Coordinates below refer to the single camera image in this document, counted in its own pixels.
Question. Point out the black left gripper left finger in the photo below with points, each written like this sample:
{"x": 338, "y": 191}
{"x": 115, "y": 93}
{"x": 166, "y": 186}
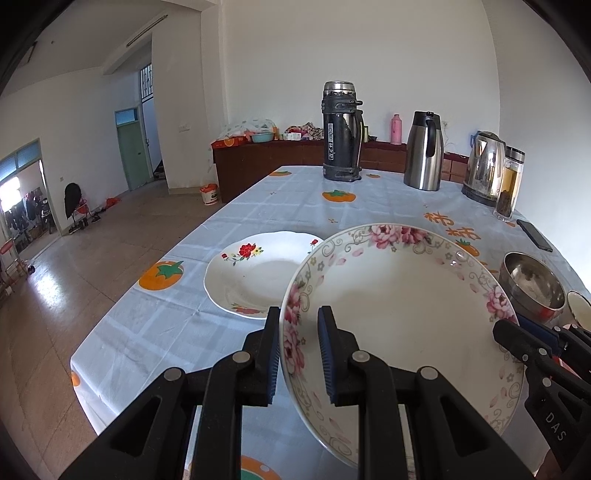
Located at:
{"x": 260, "y": 376}

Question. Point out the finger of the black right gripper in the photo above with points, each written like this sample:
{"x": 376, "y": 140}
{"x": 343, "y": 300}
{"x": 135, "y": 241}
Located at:
{"x": 524, "y": 346}
{"x": 540, "y": 329}

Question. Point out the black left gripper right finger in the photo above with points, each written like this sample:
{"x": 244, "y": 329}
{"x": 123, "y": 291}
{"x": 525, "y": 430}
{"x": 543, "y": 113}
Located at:
{"x": 337, "y": 348}

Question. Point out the pink floral rimmed plate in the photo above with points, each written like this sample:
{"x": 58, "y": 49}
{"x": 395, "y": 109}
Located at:
{"x": 412, "y": 298}

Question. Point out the person's left hand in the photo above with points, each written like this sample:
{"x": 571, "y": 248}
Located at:
{"x": 550, "y": 469}

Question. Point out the white enamel cartoon bowl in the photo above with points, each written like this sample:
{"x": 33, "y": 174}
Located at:
{"x": 578, "y": 310}

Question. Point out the stainless steel bowl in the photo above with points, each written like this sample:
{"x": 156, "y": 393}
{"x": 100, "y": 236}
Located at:
{"x": 533, "y": 289}

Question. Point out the red flower white plate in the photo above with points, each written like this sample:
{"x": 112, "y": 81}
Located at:
{"x": 251, "y": 275}

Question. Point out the persimmon print tablecloth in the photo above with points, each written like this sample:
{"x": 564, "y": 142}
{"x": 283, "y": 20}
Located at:
{"x": 148, "y": 331}

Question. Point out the black smartphone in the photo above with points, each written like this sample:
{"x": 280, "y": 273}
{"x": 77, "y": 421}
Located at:
{"x": 536, "y": 237}

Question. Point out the glass tea bottle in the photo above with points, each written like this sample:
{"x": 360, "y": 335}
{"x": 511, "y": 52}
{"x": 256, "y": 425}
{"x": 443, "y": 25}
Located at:
{"x": 510, "y": 183}

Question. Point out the white orange bucket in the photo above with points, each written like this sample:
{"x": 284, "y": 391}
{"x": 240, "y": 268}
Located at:
{"x": 209, "y": 194}

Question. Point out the stainless electric kettle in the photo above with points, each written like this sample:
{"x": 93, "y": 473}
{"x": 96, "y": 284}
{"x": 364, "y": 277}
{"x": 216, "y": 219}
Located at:
{"x": 483, "y": 177}

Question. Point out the dark wooden sideboard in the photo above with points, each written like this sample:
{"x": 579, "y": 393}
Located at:
{"x": 240, "y": 167}

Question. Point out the teal basin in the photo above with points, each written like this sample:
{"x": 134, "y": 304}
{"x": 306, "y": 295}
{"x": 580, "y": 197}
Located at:
{"x": 262, "y": 137}

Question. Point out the black large thermos flask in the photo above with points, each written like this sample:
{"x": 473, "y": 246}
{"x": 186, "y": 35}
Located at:
{"x": 343, "y": 131}

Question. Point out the mesh food cover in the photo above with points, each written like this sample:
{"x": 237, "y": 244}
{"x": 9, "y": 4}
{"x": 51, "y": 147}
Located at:
{"x": 248, "y": 127}

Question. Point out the pink thermos bottle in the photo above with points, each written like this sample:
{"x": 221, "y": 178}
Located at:
{"x": 396, "y": 130}

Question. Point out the black chair with red items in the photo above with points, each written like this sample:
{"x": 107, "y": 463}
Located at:
{"x": 77, "y": 209}

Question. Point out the green door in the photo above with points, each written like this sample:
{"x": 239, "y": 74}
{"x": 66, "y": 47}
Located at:
{"x": 132, "y": 149}

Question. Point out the steel carafe black handle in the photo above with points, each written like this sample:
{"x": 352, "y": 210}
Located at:
{"x": 425, "y": 152}

